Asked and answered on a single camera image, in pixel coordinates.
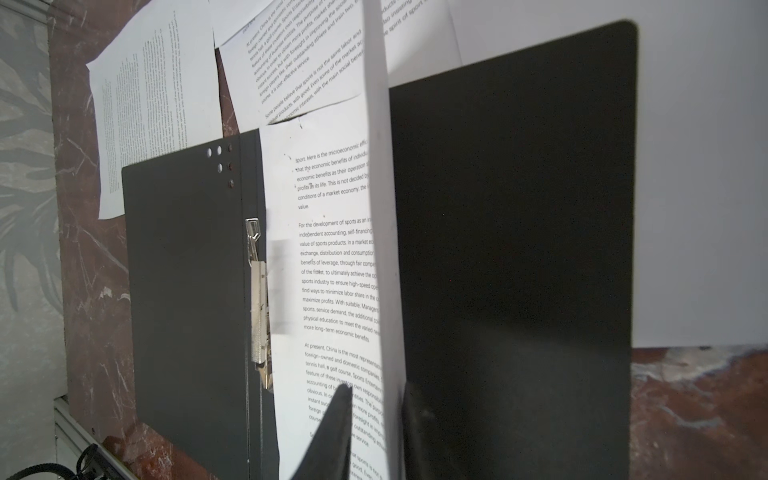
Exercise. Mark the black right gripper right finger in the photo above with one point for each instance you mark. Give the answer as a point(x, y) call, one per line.
point(426, 454)

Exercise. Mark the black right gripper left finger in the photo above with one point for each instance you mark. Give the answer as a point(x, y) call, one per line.
point(328, 455)

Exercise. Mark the metal folder clip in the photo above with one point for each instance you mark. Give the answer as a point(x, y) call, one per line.
point(260, 341)

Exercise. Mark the printed paper sheet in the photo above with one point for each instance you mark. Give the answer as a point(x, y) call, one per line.
point(297, 56)
point(330, 284)
point(155, 90)
point(700, 249)

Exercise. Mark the white black file folder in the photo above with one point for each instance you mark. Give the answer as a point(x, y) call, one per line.
point(514, 184)

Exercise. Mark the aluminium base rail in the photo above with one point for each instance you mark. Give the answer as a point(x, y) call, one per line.
point(78, 450)

